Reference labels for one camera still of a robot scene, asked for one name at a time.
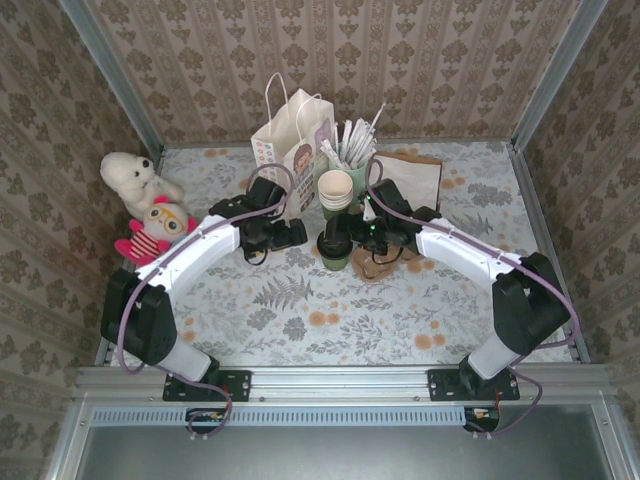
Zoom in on green paper coffee cup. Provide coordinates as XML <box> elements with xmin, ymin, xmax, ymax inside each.
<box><xmin>318</xmin><ymin>249</ymin><xmax>350</xmax><ymax>273</ymax></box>

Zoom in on brown pulp cup carrier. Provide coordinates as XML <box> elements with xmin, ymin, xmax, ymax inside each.
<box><xmin>352</xmin><ymin>244</ymin><xmax>416</xmax><ymax>284</ymax></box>

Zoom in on white cartoon print paper bag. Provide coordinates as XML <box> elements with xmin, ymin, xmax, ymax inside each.
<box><xmin>250</xmin><ymin>72</ymin><xmax>337</xmax><ymax>214</ymax></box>

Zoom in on stack of green paper cups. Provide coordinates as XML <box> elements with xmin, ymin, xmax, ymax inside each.
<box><xmin>317</xmin><ymin>169</ymin><xmax>354</xmax><ymax>221</ymax></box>

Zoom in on light green straw holder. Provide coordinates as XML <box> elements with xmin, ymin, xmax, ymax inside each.
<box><xmin>327</xmin><ymin>144</ymin><xmax>374</xmax><ymax>201</ymax></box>

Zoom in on flat white paper bags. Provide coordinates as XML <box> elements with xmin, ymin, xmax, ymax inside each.
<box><xmin>372</xmin><ymin>152</ymin><xmax>442</xmax><ymax>211</ymax></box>

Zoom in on brown cardboard napkin box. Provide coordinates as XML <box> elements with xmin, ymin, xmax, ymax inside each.
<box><xmin>372</xmin><ymin>151</ymin><xmax>445</xmax><ymax>214</ymax></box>

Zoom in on floral table cover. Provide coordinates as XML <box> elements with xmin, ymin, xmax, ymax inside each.
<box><xmin>108</xmin><ymin>141</ymin><xmax>575</xmax><ymax>369</ymax></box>

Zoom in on pink striped plush doll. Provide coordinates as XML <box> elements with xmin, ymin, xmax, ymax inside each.
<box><xmin>113</xmin><ymin>196</ymin><xmax>200</xmax><ymax>269</ymax></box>

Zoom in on white plush animal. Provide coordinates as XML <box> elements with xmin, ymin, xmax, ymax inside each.
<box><xmin>99</xmin><ymin>151</ymin><xmax>185</xmax><ymax>214</ymax></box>

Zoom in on black connector board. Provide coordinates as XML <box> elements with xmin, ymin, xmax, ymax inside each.
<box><xmin>185</xmin><ymin>407</ymin><xmax>226</xmax><ymax>435</ymax></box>
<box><xmin>463</xmin><ymin>405</ymin><xmax>501</xmax><ymax>432</ymax></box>

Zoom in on grey metal panel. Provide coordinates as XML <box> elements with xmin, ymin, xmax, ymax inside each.
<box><xmin>47</xmin><ymin>399</ymin><xmax>640</xmax><ymax>480</ymax></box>

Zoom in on wide aluminium base rail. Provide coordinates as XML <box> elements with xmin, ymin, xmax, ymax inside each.
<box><xmin>74</xmin><ymin>364</ymin><xmax>614</xmax><ymax>401</ymax></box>

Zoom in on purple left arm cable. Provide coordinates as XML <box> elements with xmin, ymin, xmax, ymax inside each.
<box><xmin>118</xmin><ymin>163</ymin><xmax>294</xmax><ymax>444</ymax></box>

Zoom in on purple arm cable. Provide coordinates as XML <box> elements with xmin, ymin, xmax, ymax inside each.
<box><xmin>118</xmin><ymin>163</ymin><xmax>294</xmax><ymax>444</ymax></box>
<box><xmin>364</xmin><ymin>159</ymin><xmax>584</xmax><ymax>441</ymax></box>

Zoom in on white slotted cable duct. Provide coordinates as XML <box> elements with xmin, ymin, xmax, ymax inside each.
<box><xmin>91</xmin><ymin>405</ymin><xmax>474</xmax><ymax>428</ymax></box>

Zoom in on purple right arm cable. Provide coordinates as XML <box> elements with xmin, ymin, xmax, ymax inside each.
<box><xmin>364</xmin><ymin>159</ymin><xmax>584</xmax><ymax>441</ymax></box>

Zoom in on aluminium frame post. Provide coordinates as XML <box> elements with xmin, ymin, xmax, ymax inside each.
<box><xmin>508</xmin><ymin>0</ymin><xmax>610</xmax><ymax>151</ymax></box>
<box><xmin>58</xmin><ymin>0</ymin><xmax>167</xmax><ymax>157</ymax></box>

